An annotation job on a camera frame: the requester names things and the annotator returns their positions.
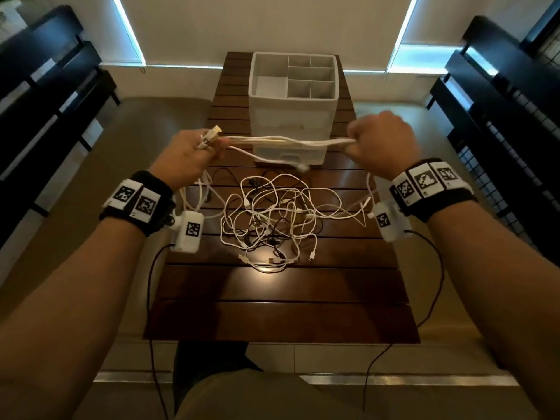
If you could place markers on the person's dark trouser leg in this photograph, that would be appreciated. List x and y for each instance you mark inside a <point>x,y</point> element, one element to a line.
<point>210,358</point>

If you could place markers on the black left wristband with markers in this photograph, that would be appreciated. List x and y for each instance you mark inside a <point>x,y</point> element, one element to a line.
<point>159,188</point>

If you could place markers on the person's left forearm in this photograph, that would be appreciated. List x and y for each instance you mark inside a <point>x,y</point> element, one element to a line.
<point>65,310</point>

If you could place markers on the beige roller blind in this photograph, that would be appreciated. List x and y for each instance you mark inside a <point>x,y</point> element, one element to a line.
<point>262,26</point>
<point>100,30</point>

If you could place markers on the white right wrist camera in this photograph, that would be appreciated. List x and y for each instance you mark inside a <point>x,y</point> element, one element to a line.
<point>393,233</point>

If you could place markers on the black right wristband with markers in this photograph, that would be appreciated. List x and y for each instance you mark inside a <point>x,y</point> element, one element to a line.
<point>437,203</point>

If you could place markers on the white drawer organizer box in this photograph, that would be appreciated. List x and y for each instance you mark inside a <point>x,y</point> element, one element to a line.
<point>293,113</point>

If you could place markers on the person's right forearm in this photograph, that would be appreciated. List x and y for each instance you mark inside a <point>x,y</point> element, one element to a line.
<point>503,301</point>

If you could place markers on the person's left hand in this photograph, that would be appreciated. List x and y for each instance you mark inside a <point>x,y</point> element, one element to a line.
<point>183,157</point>

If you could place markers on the person's right hand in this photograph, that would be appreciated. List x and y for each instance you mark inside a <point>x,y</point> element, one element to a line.
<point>385,144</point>

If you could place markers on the black wristband with markers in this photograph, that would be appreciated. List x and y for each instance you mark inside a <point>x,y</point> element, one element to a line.
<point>437,203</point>
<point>159,188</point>

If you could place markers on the wooden slatted table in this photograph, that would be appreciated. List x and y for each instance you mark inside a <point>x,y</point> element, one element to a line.
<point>284,310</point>

